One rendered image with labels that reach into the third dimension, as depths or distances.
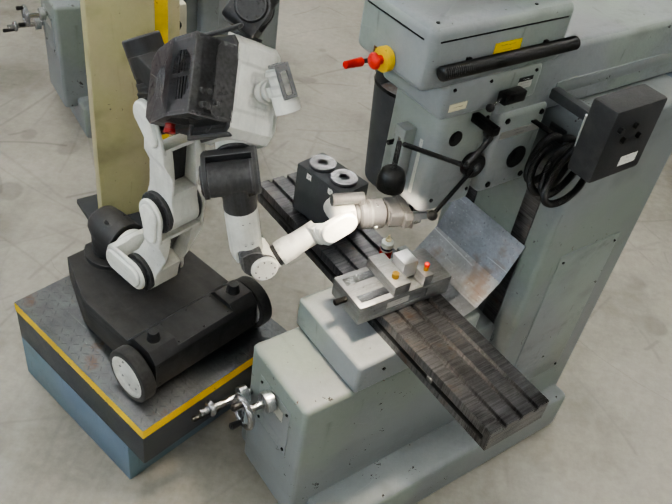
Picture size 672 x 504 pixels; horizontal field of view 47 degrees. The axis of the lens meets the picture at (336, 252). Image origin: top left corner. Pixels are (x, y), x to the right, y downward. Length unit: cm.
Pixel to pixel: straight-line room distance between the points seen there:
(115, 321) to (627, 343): 243
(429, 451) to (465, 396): 79
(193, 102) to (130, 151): 197
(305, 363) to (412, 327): 36
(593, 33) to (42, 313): 211
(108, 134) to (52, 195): 66
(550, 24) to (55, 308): 202
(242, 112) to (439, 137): 50
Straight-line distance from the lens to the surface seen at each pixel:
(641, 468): 354
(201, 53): 192
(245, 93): 198
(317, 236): 214
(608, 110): 198
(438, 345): 233
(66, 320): 304
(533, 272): 254
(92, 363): 288
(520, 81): 205
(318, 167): 257
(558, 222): 241
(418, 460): 295
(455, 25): 177
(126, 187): 396
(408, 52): 180
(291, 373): 243
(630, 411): 372
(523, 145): 223
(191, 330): 271
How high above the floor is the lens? 258
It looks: 41 degrees down
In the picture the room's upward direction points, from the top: 10 degrees clockwise
